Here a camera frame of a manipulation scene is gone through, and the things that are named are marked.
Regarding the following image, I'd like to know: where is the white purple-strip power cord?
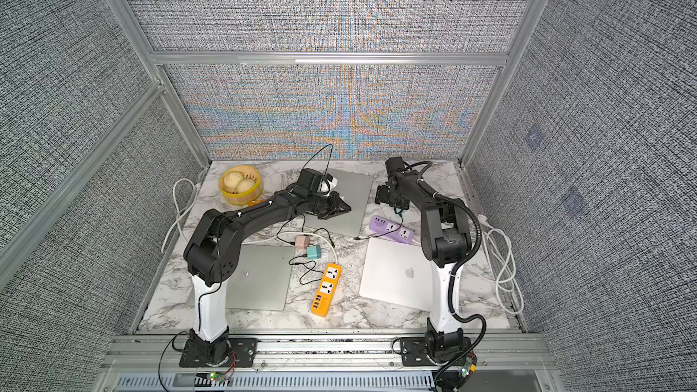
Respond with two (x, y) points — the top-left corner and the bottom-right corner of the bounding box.
(410, 214), (525, 317)

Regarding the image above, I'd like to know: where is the left steamed bun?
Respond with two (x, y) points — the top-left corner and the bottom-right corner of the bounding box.
(223, 171), (245, 191)

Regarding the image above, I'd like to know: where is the steamed bun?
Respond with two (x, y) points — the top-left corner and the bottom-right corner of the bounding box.
(236, 179), (256, 193)
(223, 171), (245, 191)

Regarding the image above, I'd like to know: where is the rear grey laptop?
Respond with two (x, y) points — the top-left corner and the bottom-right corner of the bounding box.
(306, 168), (373, 237)

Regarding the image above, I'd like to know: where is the black cable to laptop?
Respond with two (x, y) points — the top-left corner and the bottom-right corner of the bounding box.
(287, 254), (328, 287)
(353, 208), (405, 241)
(274, 217), (336, 247)

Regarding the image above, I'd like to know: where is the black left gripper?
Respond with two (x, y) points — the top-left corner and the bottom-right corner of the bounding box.
(307, 191), (353, 220)

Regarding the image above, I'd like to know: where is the purple power strip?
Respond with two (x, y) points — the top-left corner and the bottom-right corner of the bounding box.
(370, 215), (415, 244)

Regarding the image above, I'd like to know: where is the pink charger plug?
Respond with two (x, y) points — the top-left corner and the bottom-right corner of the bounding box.
(295, 235), (310, 250)

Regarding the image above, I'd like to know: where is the yellow bamboo steamer basket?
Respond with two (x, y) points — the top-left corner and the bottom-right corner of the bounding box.
(218, 165), (264, 206)

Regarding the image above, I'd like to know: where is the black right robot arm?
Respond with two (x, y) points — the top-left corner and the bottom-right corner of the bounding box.
(375, 156), (488, 369)

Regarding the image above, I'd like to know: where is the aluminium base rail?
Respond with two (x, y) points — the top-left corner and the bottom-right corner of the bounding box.
(100, 330), (557, 372)

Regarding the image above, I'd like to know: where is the right silver apple laptop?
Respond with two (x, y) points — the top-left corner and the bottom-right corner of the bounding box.
(359, 239), (433, 311)

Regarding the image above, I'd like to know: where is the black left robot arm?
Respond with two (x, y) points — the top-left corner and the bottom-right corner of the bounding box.
(180, 168), (351, 368)

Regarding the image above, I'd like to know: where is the white vented cable duct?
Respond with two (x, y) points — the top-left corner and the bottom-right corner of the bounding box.
(113, 371), (435, 391)

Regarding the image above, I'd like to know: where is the left silver laptop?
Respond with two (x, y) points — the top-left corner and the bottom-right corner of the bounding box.
(226, 244), (294, 311)

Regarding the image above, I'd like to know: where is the white orange-strip power cord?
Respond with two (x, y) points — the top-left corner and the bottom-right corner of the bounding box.
(160, 177), (339, 265)

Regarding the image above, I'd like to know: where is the right steamed bun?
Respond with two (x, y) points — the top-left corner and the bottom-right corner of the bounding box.
(236, 179), (256, 193)

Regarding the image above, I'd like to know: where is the orange power strip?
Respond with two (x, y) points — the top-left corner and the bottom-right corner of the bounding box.
(310, 263), (342, 318)

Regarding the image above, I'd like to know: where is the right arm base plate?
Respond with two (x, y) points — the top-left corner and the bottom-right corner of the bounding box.
(398, 337), (436, 368)

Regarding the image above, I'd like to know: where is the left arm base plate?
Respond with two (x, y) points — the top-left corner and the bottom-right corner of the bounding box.
(179, 337), (258, 368)

